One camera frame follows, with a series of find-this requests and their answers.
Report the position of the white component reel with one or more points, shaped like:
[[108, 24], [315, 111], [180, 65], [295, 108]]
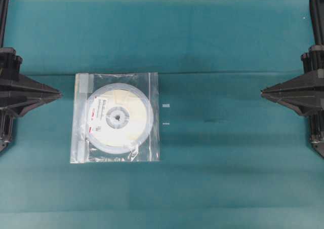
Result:
[[119, 118]]

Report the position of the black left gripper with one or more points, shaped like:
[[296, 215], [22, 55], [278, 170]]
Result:
[[15, 84]]

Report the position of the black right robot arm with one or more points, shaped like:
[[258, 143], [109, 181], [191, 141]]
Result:
[[316, 13]]

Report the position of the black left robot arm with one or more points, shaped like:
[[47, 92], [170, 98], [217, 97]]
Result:
[[3, 18]]

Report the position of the clear zip bag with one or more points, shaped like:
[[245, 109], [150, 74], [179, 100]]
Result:
[[82, 151]]

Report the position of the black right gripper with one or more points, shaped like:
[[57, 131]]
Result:
[[304, 103]]

